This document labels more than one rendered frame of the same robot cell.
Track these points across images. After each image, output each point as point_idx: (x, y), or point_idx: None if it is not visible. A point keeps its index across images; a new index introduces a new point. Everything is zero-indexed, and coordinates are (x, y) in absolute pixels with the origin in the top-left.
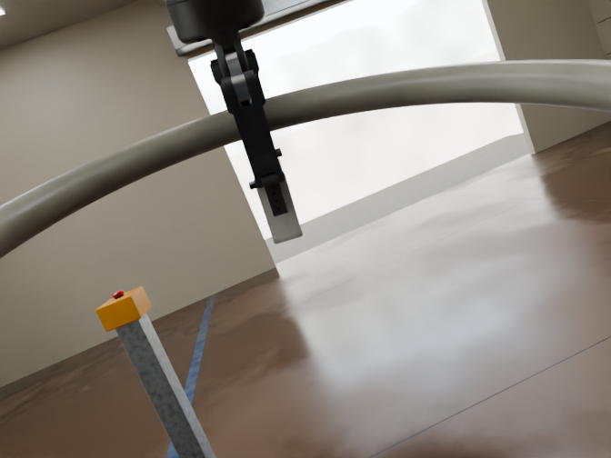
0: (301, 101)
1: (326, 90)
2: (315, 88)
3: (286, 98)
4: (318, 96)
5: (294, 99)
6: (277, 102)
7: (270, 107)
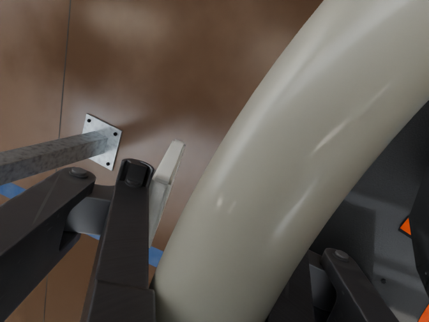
0: (347, 193)
1: (422, 94)
2: (369, 126)
3: (302, 239)
4: (396, 132)
5: (325, 216)
6: (285, 271)
7: (277, 296)
